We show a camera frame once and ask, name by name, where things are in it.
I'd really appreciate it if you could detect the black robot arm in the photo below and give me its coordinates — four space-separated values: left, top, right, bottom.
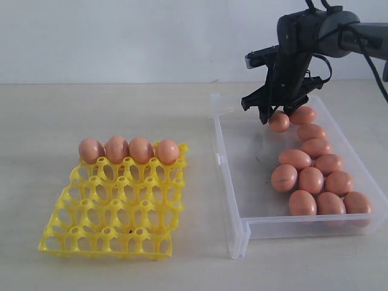
241 1 387 124

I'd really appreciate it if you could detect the brown egg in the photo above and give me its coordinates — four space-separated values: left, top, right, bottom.
278 149 312 171
271 164 298 192
298 167 324 195
316 192 346 215
129 137 154 164
269 110 290 133
343 191 373 214
289 190 317 216
324 171 354 197
314 153 344 176
78 138 105 164
105 135 129 164
301 138 332 159
289 106 316 125
156 139 180 165
297 123 326 142

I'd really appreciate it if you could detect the black cable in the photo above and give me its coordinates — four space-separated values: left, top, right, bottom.
268 0 388 125

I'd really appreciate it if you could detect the yellow plastic egg tray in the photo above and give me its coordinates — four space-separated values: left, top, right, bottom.
38 143 189 260

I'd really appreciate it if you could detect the clear plastic box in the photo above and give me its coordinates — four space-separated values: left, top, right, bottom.
211 94 387 259

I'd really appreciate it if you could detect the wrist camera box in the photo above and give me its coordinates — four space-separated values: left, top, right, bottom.
245 45 279 69

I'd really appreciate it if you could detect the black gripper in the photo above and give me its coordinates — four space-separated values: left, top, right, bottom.
241 50 323 124

